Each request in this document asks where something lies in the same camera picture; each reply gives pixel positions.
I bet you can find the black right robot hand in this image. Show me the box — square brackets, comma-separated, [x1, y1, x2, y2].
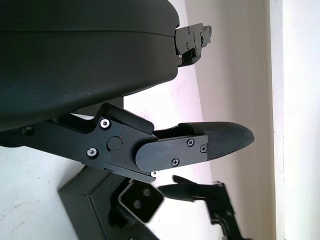
[158, 174, 252, 240]

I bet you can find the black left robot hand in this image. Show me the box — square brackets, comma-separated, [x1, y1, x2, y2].
[0, 0, 255, 183]

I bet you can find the small silver black-faced camera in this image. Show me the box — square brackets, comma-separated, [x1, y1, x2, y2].
[117, 183, 165, 223]

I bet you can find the black box base with insert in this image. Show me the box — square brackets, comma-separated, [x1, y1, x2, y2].
[57, 166, 161, 240]

